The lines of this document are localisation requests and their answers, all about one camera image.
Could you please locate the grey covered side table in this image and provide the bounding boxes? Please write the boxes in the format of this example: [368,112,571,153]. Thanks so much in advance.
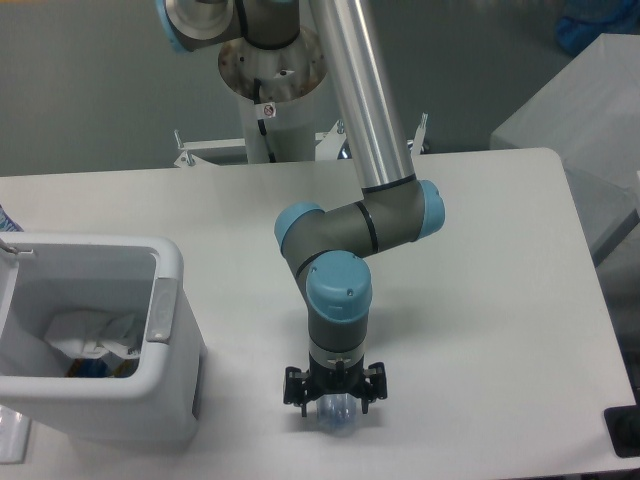
[490,34,639,264]

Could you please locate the white plastic trash can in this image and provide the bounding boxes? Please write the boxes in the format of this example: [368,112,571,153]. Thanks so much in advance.
[1,232,206,442]

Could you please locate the white right base bracket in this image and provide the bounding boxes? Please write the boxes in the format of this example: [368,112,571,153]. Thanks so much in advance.
[407,112,430,156]

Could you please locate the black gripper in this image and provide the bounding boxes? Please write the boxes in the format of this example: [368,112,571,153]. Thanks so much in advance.
[283,356,386,417]

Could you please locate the white left base bracket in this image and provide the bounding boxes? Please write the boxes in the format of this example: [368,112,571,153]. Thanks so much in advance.
[173,129,248,168]

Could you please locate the black device at table edge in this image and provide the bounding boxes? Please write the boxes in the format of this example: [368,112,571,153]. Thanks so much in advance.
[604,405,639,458]

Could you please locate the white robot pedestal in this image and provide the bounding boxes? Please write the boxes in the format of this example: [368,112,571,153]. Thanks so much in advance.
[218,26,328,164]

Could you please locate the white plastic wrapper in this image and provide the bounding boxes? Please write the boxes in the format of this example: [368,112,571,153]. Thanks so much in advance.
[44,310,144,360]

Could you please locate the blue plastic bag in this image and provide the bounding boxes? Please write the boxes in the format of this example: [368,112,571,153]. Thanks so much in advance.
[554,0,639,56]

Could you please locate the clear plastic sheet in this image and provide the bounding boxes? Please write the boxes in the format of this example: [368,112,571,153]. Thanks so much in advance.
[1,406,31,465]

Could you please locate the white base bracket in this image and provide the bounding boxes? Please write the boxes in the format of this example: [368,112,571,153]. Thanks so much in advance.
[407,112,430,156]
[173,129,248,168]

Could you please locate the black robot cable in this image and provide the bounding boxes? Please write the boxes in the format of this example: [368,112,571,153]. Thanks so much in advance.
[252,77,278,163]

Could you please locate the blue yellow box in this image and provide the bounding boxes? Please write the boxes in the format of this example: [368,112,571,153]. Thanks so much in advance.
[64,358,139,378]

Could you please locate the clear plastic water bottle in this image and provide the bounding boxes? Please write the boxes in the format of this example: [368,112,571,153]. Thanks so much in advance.
[316,393,358,437]

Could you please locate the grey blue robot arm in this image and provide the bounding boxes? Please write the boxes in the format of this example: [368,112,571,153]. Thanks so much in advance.
[156,1,445,408]

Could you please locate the blue patterned packet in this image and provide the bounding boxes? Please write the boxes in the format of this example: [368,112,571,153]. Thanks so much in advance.
[0,206,23,232]

